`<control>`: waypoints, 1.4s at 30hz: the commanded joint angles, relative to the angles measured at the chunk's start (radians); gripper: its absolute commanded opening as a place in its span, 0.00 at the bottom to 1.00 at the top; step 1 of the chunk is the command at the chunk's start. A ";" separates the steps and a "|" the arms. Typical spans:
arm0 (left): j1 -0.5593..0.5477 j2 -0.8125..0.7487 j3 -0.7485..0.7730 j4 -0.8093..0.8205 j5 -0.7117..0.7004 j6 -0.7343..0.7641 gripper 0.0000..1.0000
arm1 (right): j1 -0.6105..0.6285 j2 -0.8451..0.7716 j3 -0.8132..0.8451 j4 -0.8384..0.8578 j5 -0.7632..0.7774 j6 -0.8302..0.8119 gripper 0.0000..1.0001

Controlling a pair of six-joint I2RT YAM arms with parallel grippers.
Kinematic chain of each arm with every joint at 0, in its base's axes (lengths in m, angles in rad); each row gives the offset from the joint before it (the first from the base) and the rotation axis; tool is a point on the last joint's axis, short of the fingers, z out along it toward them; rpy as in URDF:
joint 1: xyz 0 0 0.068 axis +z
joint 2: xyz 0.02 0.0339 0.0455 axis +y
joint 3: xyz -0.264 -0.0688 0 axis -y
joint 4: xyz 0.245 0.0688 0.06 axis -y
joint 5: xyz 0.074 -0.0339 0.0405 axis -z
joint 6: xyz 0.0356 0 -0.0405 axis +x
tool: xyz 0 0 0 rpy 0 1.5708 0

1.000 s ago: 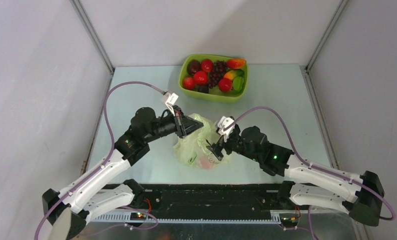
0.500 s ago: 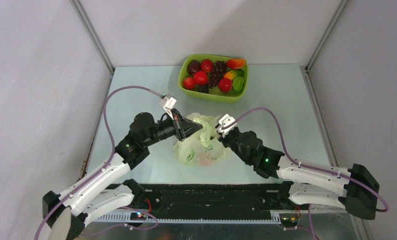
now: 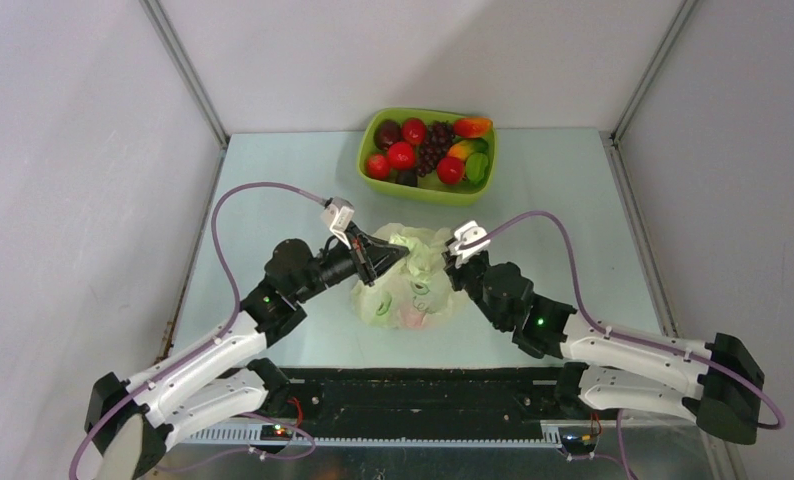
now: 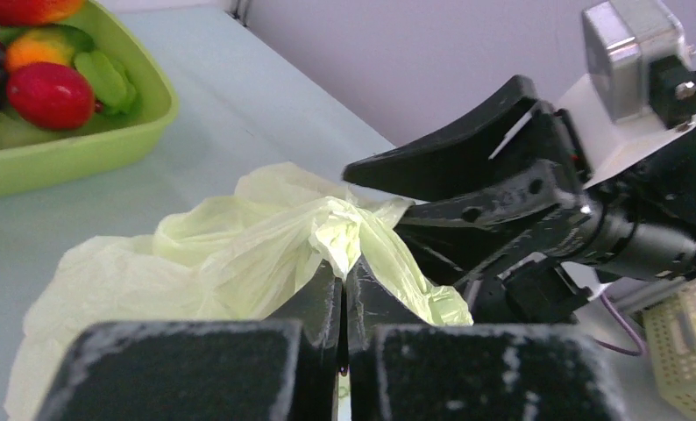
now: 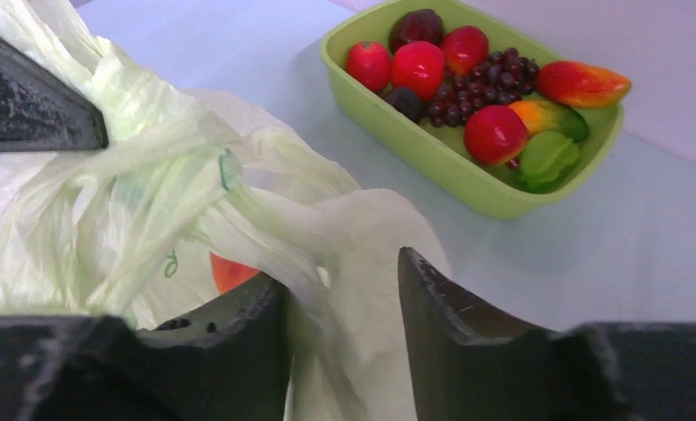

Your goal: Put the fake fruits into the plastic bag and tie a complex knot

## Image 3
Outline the orange red fake mango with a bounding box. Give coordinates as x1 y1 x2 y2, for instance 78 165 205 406
452 117 493 139

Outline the green fake starfruit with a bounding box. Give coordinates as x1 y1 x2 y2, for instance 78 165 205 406
464 152 489 186

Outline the red fake fruit middle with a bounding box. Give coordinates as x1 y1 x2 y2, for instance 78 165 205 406
386 141 416 171

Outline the green plastic fruit bowl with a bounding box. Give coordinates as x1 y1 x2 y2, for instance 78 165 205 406
356 107 497 206

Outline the red fake fruit lower right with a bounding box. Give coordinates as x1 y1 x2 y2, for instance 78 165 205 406
436 156 465 185

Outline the red fake fruit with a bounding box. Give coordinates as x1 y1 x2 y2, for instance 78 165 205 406
401 117 427 146
386 141 416 171
436 156 465 185

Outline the pale green plastic bag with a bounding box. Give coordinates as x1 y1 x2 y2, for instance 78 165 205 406
350 223 469 329

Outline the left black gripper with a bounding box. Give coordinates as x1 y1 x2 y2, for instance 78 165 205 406
293 220 407 303

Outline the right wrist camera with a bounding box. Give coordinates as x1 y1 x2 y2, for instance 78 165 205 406
444 220 490 268

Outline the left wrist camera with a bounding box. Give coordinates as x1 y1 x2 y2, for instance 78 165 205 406
321 197 355 248

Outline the red fake fruit top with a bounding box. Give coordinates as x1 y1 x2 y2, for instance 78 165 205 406
401 117 427 146

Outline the fake grape bunch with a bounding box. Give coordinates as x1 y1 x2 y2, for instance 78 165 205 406
415 121 456 177

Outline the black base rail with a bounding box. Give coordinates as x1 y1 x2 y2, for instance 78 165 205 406
171 366 610 441

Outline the dark red fake plum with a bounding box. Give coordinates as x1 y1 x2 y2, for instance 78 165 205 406
373 119 403 151

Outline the yellow green fake mango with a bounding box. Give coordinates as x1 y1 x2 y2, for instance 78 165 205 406
446 138 489 162

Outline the fake strawberry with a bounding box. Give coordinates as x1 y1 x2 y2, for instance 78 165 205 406
364 153 391 181

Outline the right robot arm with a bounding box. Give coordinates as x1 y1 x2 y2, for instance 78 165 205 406
443 252 764 445

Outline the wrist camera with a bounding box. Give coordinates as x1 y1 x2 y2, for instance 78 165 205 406
321 197 355 248
444 220 490 268

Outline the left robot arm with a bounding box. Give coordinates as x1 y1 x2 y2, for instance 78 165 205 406
85 225 409 479

